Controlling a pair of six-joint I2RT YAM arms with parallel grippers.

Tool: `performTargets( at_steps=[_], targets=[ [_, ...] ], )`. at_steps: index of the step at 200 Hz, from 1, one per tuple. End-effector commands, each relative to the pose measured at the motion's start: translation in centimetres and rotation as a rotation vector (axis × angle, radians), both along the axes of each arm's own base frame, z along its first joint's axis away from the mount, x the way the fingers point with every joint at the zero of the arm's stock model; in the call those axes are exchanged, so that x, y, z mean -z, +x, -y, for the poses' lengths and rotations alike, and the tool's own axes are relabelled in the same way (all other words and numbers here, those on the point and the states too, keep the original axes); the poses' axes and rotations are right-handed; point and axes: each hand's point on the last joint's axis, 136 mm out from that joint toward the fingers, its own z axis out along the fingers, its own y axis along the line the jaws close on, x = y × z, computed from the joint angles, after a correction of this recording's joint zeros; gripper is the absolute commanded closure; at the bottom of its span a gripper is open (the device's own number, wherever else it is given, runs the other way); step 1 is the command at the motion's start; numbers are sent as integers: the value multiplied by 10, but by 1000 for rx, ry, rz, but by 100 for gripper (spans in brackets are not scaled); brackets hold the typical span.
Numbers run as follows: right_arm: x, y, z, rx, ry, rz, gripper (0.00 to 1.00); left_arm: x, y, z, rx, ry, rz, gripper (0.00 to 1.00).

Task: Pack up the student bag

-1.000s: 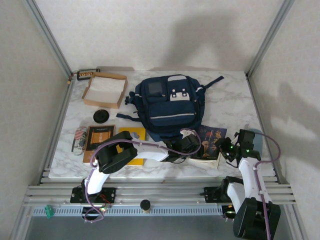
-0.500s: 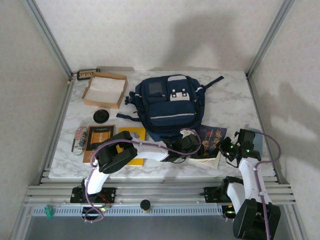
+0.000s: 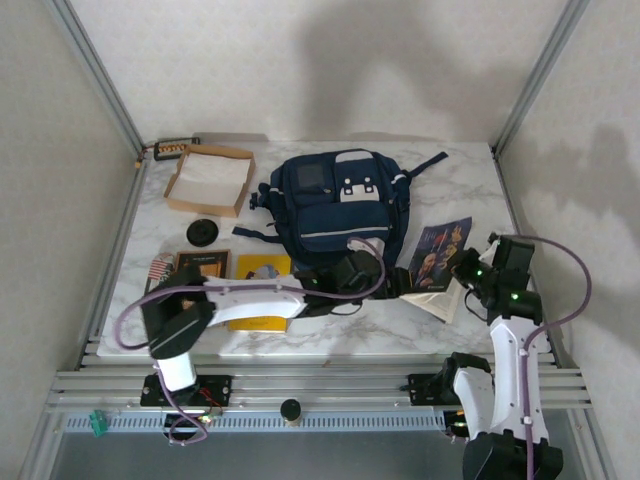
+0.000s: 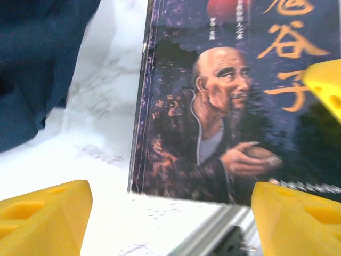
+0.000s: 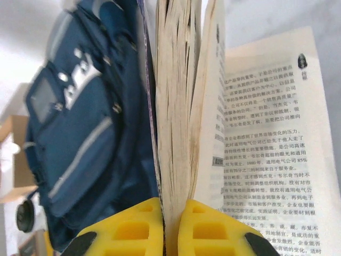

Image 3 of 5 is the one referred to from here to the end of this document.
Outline dark blue portrait book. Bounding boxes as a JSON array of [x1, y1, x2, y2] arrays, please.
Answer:
[[399, 215, 474, 324]]

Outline navy blue backpack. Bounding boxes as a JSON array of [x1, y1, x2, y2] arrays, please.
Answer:
[[232, 148, 449, 272]]

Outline yellow paperback book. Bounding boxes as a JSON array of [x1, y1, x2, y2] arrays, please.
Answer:
[[227, 253, 293, 334]]

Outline brown paperback book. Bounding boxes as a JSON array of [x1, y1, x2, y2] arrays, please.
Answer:
[[172, 248, 234, 314]]

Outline striped flag pencil case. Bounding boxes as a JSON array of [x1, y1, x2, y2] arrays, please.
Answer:
[[148, 252, 174, 284]]

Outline black round knob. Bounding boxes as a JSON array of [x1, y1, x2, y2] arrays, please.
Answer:
[[279, 398, 303, 427]]

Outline black round disc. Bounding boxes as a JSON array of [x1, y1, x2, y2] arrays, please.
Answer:
[[186, 218, 220, 248]]

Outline shallow cardboard box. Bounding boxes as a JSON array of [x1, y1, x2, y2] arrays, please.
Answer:
[[163, 144, 257, 219]]

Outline black abacus orange beads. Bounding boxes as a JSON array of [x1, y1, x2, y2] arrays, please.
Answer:
[[152, 139, 197, 162]]

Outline green terminal connector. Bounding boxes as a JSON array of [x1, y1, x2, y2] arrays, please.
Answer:
[[88, 409, 111, 437]]

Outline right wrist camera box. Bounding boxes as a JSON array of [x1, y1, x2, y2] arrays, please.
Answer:
[[485, 232, 535, 275]]

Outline aluminium side rail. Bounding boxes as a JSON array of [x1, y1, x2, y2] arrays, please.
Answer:
[[77, 157, 150, 371], [489, 144, 576, 371]]

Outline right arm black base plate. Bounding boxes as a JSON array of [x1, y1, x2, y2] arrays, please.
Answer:
[[407, 372, 464, 406]]

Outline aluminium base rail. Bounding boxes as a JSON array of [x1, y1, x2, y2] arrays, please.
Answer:
[[45, 367, 595, 414]]

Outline grey slotted cable duct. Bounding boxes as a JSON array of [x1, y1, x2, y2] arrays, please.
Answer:
[[66, 412, 447, 434]]

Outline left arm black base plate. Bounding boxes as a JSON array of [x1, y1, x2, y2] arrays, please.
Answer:
[[139, 374, 234, 407]]

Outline aluminium frame post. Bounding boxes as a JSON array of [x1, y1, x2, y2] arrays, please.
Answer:
[[42, 0, 150, 157], [491, 0, 592, 157]]

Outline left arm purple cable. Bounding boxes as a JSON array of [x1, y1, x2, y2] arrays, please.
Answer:
[[115, 237, 387, 446]]

